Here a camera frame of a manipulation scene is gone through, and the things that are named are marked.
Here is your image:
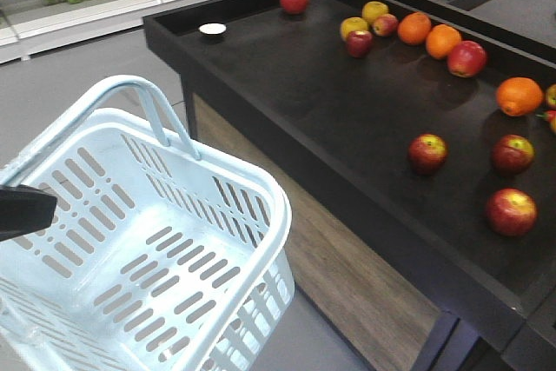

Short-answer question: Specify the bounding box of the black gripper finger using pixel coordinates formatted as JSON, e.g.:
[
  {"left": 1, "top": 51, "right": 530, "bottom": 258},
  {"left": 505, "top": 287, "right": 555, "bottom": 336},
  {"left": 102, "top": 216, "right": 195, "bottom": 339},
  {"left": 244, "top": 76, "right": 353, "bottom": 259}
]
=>
[{"left": 0, "top": 185, "right": 57, "bottom": 242}]

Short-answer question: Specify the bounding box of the light blue plastic basket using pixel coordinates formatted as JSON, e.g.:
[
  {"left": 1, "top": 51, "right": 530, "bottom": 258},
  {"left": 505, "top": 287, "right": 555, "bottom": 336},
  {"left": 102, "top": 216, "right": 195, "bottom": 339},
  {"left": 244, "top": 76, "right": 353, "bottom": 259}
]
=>
[{"left": 1, "top": 75, "right": 295, "bottom": 370}]

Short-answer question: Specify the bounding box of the small white dish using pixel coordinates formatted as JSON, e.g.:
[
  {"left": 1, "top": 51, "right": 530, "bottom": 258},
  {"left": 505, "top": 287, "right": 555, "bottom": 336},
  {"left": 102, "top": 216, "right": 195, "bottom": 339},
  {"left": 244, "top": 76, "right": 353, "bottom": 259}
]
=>
[{"left": 198, "top": 23, "right": 227, "bottom": 38}]

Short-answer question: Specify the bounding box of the dark red apple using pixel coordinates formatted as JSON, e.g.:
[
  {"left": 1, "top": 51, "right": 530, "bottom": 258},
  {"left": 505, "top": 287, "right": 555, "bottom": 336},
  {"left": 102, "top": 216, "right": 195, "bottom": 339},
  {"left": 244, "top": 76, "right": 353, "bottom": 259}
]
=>
[{"left": 345, "top": 30, "right": 374, "bottom": 58}]

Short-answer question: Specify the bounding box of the yellow apple front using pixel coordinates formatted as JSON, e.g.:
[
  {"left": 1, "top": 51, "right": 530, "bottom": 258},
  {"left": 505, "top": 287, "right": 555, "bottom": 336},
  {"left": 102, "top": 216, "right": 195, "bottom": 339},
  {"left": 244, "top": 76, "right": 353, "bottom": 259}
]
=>
[{"left": 340, "top": 17, "right": 368, "bottom": 41}]

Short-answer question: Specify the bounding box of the yellow apple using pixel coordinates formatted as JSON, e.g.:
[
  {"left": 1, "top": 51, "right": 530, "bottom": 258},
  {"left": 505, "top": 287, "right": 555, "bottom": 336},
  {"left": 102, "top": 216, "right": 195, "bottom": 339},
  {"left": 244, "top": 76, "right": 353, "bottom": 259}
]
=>
[
  {"left": 361, "top": 1, "right": 389, "bottom": 25},
  {"left": 340, "top": 17, "right": 368, "bottom": 41}
]

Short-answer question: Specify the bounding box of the black wooden display stand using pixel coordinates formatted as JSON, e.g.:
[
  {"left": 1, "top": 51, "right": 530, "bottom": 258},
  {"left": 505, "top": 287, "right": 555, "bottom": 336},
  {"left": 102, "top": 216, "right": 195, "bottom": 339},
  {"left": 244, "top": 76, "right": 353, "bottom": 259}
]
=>
[{"left": 143, "top": 0, "right": 555, "bottom": 370}]

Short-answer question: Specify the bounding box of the yellow apple back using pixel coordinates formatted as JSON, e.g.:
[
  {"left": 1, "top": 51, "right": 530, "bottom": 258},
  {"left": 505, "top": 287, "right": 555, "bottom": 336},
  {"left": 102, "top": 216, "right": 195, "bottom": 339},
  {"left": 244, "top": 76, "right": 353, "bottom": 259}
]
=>
[{"left": 361, "top": 1, "right": 389, "bottom": 25}]

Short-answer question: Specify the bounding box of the small pink red apple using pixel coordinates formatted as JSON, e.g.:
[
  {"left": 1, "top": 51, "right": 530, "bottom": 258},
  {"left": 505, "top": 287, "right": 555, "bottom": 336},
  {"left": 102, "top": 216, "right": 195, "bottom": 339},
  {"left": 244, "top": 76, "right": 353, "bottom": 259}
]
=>
[{"left": 372, "top": 13, "right": 399, "bottom": 37}]

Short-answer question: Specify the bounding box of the red green apple left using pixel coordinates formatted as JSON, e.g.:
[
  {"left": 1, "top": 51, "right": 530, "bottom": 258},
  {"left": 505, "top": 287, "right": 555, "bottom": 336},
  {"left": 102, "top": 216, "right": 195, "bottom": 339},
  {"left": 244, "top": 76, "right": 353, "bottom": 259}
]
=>
[{"left": 407, "top": 133, "right": 448, "bottom": 176}]

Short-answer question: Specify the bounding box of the red green apple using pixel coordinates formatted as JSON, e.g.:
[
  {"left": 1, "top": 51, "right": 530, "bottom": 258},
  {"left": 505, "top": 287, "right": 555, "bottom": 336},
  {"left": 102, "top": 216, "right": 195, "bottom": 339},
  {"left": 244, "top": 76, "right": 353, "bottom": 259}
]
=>
[
  {"left": 485, "top": 189, "right": 538, "bottom": 237},
  {"left": 491, "top": 135, "right": 535, "bottom": 176},
  {"left": 407, "top": 133, "right": 448, "bottom": 176}
]

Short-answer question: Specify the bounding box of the orange left of pair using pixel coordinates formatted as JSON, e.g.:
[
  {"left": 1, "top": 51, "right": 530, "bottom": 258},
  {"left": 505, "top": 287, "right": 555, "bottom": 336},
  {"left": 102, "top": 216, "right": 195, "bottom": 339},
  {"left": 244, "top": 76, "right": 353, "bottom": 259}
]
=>
[{"left": 397, "top": 12, "right": 432, "bottom": 45}]

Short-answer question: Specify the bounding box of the orange of pair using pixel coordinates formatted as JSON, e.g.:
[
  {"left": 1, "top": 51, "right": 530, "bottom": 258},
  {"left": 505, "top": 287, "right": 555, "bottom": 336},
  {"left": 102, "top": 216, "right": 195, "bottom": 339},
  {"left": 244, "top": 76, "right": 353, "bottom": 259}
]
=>
[
  {"left": 426, "top": 24, "right": 462, "bottom": 60},
  {"left": 397, "top": 12, "right": 432, "bottom": 45}
]

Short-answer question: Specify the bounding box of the orange right of pair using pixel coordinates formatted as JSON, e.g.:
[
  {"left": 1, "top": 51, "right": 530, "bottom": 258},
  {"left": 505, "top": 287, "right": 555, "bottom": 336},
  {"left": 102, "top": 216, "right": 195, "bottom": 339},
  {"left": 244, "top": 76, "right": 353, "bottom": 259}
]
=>
[{"left": 426, "top": 24, "right": 462, "bottom": 60}]

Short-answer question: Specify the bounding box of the large red apple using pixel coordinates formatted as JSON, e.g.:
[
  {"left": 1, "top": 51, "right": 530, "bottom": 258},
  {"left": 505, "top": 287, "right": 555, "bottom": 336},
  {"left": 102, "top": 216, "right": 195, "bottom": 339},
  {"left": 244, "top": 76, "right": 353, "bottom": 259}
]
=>
[{"left": 447, "top": 41, "right": 487, "bottom": 78}]

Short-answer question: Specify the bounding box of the red green apple lower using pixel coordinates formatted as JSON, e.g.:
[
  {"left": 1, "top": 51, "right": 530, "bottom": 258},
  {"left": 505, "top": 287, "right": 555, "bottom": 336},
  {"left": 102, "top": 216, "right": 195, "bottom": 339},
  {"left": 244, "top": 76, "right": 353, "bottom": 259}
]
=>
[{"left": 485, "top": 189, "right": 538, "bottom": 237}]

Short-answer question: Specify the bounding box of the red green apple upper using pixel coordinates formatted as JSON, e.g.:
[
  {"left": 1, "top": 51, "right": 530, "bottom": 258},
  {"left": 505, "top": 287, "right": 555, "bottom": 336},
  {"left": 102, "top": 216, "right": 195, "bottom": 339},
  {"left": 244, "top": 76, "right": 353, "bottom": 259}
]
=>
[{"left": 491, "top": 135, "right": 535, "bottom": 176}]

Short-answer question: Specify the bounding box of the orange with navel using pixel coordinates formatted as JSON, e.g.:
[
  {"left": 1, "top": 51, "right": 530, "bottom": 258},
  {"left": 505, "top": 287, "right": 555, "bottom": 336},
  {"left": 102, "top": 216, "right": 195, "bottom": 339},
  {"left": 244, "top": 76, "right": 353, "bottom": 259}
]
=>
[{"left": 495, "top": 76, "right": 544, "bottom": 116}]

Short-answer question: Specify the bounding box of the red chili pepper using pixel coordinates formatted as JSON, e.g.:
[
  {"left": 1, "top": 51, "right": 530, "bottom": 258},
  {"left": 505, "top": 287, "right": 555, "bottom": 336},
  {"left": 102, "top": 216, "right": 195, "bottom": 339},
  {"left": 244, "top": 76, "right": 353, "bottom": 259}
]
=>
[{"left": 536, "top": 109, "right": 556, "bottom": 123}]

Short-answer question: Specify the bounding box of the pink red apple near pepper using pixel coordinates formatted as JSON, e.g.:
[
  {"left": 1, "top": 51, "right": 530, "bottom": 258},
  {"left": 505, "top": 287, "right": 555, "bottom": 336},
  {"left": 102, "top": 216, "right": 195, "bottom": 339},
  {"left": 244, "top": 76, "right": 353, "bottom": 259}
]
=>
[{"left": 545, "top": 83, "right": 556, "bottom": 109}]

